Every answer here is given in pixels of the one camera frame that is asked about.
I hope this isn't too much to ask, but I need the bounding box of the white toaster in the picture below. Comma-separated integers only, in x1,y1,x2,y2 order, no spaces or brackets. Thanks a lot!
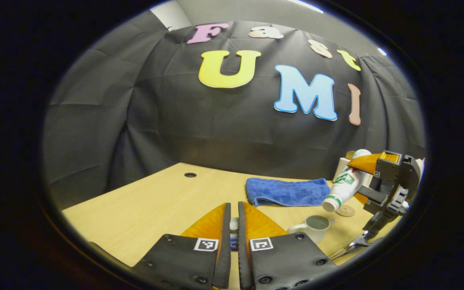
334,156,353,182

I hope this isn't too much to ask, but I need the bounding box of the white teacup lid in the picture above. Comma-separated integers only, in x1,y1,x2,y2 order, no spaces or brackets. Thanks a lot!
230,217,240,251

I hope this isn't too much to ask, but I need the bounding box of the black backdrop cloth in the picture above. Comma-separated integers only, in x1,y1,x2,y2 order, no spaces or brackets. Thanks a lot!
42,10,427,210

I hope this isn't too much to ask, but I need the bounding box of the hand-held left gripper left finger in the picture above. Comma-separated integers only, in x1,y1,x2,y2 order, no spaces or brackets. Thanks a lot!
131,203,232,290

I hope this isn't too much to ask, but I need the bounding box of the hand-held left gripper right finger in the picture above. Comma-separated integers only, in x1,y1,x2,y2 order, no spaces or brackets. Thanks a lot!
238,201,337,290

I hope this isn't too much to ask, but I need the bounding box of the blue towel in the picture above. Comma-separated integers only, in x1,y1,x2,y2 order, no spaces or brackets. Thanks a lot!
246,177,331,208

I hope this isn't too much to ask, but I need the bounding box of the white teacup with spout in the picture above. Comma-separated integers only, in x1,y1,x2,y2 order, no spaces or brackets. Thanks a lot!
287,215,336,244

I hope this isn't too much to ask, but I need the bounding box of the white water bottle green label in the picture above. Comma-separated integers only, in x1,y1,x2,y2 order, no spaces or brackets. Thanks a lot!
322,149,373,213

